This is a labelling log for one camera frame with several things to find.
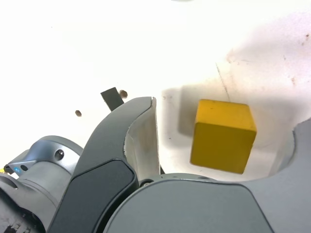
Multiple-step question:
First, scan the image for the black tape strip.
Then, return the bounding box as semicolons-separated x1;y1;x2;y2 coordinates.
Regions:
100;86;124;112

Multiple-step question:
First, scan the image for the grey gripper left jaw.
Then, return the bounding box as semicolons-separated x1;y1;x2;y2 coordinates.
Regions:
47;96;166;233

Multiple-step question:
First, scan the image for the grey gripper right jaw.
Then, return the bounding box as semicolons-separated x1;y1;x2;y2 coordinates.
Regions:
103;120;311;233

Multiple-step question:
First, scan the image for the yellow cube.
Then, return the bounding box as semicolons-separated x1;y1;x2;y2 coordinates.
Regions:
190;99;258;175

